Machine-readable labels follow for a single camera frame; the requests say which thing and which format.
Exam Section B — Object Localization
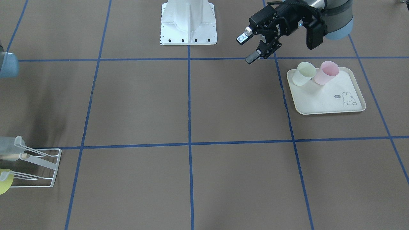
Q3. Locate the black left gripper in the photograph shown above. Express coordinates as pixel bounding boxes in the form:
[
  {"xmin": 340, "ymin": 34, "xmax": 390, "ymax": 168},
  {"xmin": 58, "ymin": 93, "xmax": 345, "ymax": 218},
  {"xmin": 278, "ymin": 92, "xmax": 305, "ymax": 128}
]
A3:
[{"xmin": 236, "ymin": 0, "xmax": 320, "ymax": 64}]

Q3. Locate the pale green plastic cup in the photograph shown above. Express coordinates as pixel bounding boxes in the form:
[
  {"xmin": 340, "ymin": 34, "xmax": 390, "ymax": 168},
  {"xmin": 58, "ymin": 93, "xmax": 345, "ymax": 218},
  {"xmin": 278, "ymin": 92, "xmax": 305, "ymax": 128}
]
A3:
[{"xmin": 292, "ymin": 62, "xmax": 317, "ymax": 86}]

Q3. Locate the pink plastic cup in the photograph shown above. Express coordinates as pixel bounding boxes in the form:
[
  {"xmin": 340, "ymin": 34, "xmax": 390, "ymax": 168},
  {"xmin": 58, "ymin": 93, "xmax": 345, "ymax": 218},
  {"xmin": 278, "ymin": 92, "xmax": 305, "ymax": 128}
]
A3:
[{"xmin": 313, "ymin": 61, "xmax": 339, "ymax": 85}]

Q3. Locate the grey plastic cup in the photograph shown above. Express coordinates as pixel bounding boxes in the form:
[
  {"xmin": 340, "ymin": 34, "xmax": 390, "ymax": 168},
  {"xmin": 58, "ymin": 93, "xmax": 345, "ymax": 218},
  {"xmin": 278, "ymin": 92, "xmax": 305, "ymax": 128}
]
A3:
[{"xmin": 0, "ymin": 136, "xmax": 21, "ymax": 161}]

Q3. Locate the yellow plastic cup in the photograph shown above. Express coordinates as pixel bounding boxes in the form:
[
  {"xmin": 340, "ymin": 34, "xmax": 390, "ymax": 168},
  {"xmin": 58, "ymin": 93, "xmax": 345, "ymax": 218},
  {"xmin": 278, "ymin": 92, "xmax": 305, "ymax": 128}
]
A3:
[{"xmin": 0, "ymin": 169, "xmax": 14, "ymax": 195}]

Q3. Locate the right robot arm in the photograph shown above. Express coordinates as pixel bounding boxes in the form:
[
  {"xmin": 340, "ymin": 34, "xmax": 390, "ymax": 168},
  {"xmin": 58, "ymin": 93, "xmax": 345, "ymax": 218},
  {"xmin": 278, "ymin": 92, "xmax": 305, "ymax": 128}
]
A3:
[{"xmin": 0, "ymin": 43, "xmax": 19, "ymax": 79}]

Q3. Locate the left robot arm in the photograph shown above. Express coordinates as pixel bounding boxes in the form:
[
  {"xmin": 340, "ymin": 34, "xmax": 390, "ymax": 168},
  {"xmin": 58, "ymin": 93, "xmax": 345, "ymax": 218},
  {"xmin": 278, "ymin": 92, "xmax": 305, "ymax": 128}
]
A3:
[{"xmin": 236, "ymin": 0, "xmax": 354, "ymax": 64}]

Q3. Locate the cream plastic tray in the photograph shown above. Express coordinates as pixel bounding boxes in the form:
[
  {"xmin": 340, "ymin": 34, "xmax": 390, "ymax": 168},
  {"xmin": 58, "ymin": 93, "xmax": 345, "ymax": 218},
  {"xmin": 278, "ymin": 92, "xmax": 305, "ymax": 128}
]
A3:
[{"xmin": 287, "ymin": 67, "xmax": 367, "ymax": 115}]

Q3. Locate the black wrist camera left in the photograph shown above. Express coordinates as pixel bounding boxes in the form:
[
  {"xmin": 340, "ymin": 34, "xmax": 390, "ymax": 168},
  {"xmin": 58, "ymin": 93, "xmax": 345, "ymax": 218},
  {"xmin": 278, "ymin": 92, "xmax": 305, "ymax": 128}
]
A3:
[{"xmin": 304, "ymin": 19, "xmax": 328, "ymax": 50}]

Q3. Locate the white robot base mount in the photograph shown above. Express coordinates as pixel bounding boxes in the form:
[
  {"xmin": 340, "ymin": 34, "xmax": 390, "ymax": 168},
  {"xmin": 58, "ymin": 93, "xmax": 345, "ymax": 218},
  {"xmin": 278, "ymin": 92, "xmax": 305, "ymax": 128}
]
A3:
[{"xmin": 160, "ymin": 0, "xmax": 218, "ymax": 46}]

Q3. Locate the white wire cup rack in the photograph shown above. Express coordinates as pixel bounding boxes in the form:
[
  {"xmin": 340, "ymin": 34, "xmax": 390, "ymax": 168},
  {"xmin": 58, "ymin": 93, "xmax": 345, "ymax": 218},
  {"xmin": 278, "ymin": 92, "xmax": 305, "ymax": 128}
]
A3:
[{"xmin": 8, "ymin": 136, "xmax": 62, "ymax": 188}]

